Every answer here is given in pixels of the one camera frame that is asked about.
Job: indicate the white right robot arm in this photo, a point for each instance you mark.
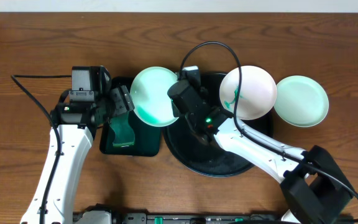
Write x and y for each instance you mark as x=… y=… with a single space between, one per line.
x=314 y=186

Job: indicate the pink plate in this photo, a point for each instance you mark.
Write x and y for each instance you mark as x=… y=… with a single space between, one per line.
x=252 y=88

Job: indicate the green sponge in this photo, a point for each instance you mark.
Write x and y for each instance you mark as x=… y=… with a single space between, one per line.
x=124 y=134

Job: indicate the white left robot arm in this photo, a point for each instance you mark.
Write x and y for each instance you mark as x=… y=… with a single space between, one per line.
x=53 y=201

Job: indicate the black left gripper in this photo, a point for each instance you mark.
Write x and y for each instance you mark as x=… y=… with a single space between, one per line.
x=120 y=101

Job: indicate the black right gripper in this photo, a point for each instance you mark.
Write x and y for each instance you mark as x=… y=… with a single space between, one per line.
x=174 y=110

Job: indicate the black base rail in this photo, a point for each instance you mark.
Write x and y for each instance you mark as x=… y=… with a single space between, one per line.
x=100 y=213

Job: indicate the rectangular black tray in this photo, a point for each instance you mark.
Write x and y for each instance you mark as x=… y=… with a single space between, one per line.
x=147 y=139

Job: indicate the mint green plate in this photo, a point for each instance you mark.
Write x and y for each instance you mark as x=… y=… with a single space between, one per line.
x=149 y=90
x=301 y=101

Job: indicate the round black tray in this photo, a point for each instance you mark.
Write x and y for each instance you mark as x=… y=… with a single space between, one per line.
x=210 y=159

